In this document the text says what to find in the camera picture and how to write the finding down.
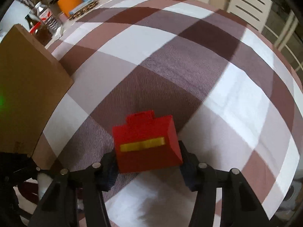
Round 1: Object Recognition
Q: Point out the hello kitty plush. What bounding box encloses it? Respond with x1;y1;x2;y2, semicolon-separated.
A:
37;173;53;200

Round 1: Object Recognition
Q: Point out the checkered tablecloth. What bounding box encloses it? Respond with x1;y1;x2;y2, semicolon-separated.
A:
33;0;302;217

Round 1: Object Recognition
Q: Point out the brown cardboard box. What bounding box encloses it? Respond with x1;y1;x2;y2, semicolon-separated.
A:
1;24;73;155

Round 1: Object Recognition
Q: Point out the red lid jar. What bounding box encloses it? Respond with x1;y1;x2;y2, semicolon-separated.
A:
29;22;52;46

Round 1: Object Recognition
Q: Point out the white roll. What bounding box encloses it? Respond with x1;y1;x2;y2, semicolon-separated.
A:
50;27;64;43

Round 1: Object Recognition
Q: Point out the dark glass bottle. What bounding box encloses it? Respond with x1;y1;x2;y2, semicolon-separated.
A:
25;14;39;29

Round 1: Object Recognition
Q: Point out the clear water bottle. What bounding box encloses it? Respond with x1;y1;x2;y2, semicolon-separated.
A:
30;2;61;35

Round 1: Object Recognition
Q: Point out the orange container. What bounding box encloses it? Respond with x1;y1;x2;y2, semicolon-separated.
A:
50;0;83;18

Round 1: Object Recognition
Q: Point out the woven brown trivet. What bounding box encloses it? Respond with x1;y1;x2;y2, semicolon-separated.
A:
68;1;99;21

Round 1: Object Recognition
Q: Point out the blue tissue box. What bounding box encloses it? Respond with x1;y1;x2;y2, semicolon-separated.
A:
69;0;94;16

